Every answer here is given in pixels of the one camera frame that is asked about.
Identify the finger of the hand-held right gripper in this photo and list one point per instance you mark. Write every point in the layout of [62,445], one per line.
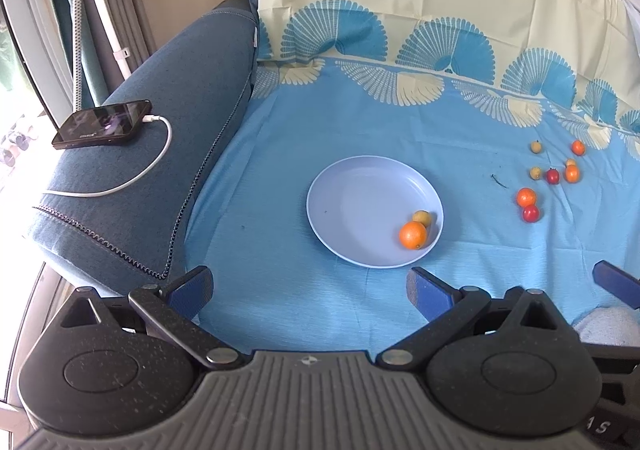
[617,280]

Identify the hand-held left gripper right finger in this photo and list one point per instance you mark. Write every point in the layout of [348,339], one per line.
[427,292]

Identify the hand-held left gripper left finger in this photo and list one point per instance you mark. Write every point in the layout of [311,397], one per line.
[192,287]

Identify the lilac plastic plate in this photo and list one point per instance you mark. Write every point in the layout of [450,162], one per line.
[365,200]

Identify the white fuzzy cloth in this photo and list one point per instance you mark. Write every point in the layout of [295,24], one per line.
[605,327]

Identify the large orange mandarin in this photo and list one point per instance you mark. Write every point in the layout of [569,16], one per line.
[413,235]

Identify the small red fruit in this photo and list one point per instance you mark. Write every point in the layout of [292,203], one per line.
[531,213]
[552,176]

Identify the small orange mandarin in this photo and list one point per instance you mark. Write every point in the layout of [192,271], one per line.
[571,173]
[578,147]

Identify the small dark stem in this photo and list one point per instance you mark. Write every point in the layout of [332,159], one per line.
[498,180]

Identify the black smartphone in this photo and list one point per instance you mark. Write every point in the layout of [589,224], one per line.
[102,122]

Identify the blue fan-print bedsheet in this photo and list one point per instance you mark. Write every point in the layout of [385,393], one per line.
[350,120]

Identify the blue denim sofa armrest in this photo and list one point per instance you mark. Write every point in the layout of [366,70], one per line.
[175,95]

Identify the teal curtain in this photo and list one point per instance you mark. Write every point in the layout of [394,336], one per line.
[65,20]

